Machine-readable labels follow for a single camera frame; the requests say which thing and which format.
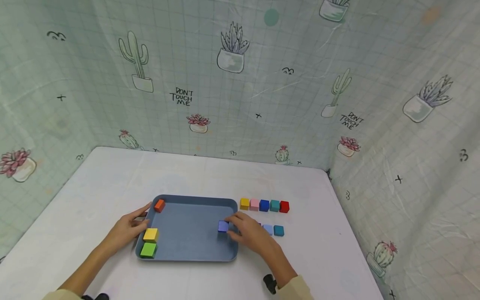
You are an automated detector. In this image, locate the person's right hand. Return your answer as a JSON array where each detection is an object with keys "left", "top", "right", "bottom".
[{"left": 224, "top": 212, "right": 283, "bottom": 260}]

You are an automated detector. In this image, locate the person's left hand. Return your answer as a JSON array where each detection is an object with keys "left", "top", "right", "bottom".
[{"left": 107, "top": 202, "right": 153, "bottom": 252}]

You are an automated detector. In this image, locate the blue-grey plastic tray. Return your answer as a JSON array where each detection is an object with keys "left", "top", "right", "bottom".
[{"left": 135, "top": 195, "right": 240, "bottom": 263}]

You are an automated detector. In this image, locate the person's right forearm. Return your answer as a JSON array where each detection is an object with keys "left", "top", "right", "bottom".
[{"left": 265, "top": 249, "right": 315, "bottom": 300}]

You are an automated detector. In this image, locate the person's left forearm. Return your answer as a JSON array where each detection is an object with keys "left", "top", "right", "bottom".
[{"left": 42, "top": 241, "right": 118, "bottom": 300}]

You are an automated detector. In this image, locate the green wooden cube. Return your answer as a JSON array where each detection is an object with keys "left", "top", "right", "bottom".
[{"left": 140, "top": 242, "right": 158, "bottom": 259}]

